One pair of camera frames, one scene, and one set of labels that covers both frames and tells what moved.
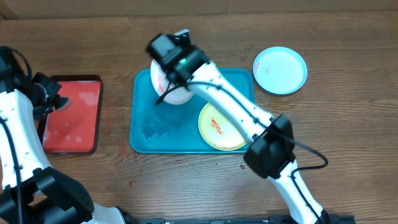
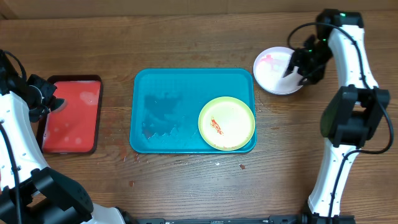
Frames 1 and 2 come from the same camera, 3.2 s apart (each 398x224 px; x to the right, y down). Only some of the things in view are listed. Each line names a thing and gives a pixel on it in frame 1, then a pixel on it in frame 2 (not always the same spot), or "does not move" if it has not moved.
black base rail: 328,219 does not move
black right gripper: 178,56 -> 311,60
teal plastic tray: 157,126 does not move
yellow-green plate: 219,130 does not move
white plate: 178,95 -> 269,69
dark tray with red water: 74,127 does not move
